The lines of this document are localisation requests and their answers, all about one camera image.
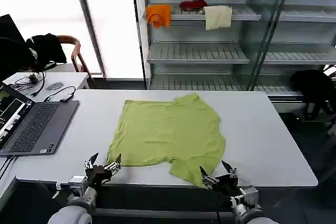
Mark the grey open laptop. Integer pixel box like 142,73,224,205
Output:
0,82,80,156

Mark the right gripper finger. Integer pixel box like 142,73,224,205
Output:
199,165,219,189
222,160,239,178

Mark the black charger with cable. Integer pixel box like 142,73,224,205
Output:
14,70,47,98

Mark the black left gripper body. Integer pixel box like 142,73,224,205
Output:
86,165,112,187

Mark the black monitor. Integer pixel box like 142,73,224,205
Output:
0,14,27,78

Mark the green t-shirt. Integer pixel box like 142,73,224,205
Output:
106,92,226,189

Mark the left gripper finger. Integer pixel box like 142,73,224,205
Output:
83,152,99,169
104,153,123,175

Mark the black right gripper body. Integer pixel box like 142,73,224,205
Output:
214,173,240,196

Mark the black jacket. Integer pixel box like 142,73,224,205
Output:
26,33,68,71

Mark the brown wooden chair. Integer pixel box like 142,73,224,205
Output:
56,35,95,81

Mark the small white desk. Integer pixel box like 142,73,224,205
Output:
2,71,90,96

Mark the black cable with adapter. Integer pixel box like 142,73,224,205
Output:
44,86,77,103

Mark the grey window frame post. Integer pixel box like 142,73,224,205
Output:
71,0,107,79

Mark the black backpack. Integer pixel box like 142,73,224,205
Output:
289,69,336,121

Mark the grey metal shelf rack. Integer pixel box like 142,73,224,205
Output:
143,0,336,104

